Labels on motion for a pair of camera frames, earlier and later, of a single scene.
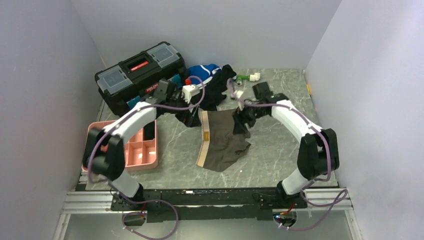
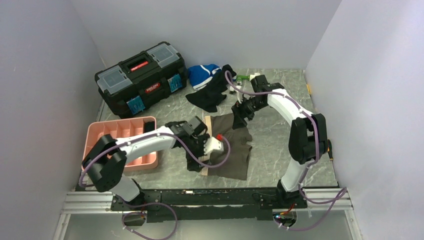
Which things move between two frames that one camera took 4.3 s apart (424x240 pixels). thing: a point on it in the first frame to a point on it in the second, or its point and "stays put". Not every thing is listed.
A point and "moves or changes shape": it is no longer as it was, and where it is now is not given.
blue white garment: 204,72 stays put
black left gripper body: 180,102 to 196,145
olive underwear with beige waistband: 219,144 moves or changes shape
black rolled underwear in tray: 149,131 stays put
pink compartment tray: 138,153 stays put
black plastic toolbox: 137,77 stays put
